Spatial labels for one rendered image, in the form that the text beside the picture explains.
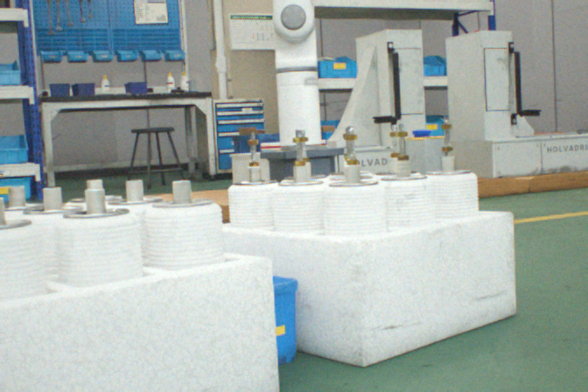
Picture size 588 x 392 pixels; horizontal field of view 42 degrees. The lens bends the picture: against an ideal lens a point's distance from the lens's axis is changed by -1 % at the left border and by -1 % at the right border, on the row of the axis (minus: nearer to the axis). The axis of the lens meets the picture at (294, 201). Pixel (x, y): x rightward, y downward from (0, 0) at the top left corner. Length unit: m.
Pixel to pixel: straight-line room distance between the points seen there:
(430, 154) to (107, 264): 0.86
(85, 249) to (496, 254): 0.73
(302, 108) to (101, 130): 7.91
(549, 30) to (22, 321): 7.85
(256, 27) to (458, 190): 6.54
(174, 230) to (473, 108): 3.15
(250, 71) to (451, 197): 6.46
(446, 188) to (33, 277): 0.72
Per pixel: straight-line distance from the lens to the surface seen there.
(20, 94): 5.69
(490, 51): 3.97
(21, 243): 0.84
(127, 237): 0.89
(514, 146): 3.95
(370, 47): 3.77
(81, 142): 9.50
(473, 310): 1.31
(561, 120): 8.29
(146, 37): 7.28
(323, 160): 1.70
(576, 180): 4.12
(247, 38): 7.72
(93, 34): 7.17
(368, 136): 3.68
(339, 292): 1.12
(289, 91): 1.71
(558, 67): 8.31
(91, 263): 0.88
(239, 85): 7.65
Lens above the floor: 0.33
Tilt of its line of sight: 5 degrees down
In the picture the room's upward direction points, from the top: 3 degrees counter-clockwise
